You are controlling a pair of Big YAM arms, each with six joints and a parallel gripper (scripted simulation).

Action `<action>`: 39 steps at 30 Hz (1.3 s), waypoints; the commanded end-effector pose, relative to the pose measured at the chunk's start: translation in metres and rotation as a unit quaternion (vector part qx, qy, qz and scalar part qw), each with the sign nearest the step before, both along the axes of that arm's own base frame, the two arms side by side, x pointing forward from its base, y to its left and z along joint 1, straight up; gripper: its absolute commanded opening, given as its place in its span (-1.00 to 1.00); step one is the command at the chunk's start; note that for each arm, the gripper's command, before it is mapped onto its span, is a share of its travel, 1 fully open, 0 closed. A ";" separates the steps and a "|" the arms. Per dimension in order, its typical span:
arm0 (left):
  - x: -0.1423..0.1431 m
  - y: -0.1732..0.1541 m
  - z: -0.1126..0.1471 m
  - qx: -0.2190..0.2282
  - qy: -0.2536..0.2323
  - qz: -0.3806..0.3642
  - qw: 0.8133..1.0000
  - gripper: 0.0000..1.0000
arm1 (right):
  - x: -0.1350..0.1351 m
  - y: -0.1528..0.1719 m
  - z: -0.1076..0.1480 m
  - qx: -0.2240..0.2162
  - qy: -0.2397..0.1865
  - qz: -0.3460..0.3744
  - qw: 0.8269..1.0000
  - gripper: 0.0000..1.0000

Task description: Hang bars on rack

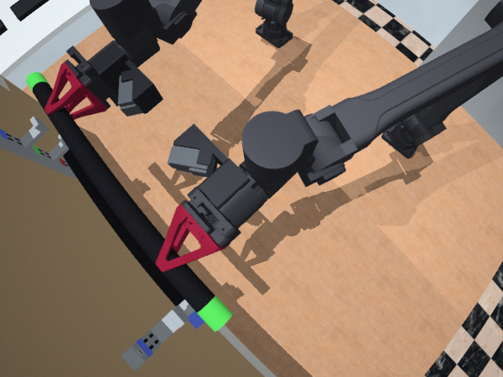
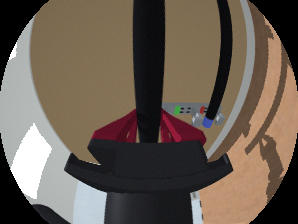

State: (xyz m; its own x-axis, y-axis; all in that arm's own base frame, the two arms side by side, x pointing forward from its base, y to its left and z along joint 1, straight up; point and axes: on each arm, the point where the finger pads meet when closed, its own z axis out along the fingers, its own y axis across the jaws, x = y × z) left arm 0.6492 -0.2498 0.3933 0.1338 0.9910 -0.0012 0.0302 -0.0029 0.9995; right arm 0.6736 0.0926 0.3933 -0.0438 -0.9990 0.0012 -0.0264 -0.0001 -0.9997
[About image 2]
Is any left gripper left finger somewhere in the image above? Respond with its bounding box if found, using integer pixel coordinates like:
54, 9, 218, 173
91, 109, 138, 143

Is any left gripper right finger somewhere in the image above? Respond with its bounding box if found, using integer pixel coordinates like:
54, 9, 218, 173
160, 109, 207, 146

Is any black bar with blue ends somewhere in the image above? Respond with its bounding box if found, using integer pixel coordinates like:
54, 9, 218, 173
202, 0, 233, 128

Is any black bar with green ends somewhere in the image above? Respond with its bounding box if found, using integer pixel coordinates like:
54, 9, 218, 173
133, 0, 165, 143

